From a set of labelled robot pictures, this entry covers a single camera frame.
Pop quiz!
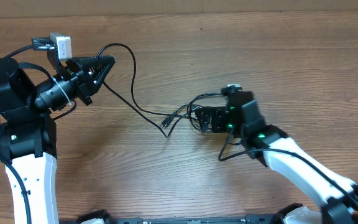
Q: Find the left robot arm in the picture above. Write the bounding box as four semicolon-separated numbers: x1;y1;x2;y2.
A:
0;55;116;223

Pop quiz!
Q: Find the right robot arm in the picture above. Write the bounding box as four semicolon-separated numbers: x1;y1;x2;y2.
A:
195;90;358;223

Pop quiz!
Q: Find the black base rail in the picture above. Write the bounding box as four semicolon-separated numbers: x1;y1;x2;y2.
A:
59;203;323;224

